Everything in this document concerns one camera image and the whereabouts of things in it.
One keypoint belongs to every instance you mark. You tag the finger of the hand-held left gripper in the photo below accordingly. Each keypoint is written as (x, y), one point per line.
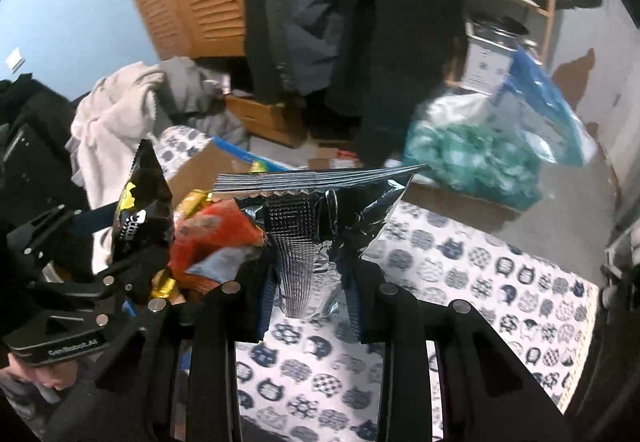
(75, 221)
(125, 274)

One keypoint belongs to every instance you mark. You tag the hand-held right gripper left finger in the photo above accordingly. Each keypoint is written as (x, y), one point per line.
(264, 312)

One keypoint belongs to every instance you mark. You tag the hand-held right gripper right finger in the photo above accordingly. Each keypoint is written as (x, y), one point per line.
(354, 317)

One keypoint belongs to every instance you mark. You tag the gold snack packet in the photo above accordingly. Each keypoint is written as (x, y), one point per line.
(165, 286)
(195, 203)

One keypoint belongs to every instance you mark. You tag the silver foil snack packet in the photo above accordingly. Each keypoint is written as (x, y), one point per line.
(300, 262)

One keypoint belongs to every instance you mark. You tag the black snack packet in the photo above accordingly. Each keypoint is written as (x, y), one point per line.
(142, 212)

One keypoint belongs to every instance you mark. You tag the orange snack packet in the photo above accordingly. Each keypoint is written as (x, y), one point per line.
(200, 252)

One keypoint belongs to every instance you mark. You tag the person's left hand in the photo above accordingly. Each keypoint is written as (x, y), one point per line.
(47, 374)

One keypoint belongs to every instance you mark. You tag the black bag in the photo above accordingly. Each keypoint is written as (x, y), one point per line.
(35, 146)

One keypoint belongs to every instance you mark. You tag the cat print tablecloth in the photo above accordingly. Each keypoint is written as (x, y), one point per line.
(450, 272)

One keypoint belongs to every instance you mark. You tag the white garment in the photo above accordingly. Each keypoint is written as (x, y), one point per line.
(115, 111)

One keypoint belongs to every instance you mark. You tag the grey garment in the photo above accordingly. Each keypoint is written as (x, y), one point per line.
(200, 86)

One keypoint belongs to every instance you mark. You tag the teal plastic bags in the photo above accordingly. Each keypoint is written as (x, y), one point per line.
(465, 156)

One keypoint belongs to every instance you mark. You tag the brown cardboard box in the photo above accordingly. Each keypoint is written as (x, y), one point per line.
(265, 116)

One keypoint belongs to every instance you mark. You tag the white container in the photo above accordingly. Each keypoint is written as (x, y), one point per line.
(487, 59)

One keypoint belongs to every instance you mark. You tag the blue plastic bag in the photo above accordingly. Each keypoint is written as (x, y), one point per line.
(545, 96)

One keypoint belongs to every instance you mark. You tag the black jacket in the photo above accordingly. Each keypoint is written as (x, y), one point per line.
(400, 21)

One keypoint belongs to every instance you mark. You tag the grey jacket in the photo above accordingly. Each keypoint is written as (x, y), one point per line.
(300, 11)

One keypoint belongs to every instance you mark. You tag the white wall switch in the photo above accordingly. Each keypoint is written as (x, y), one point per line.
(15, 57)

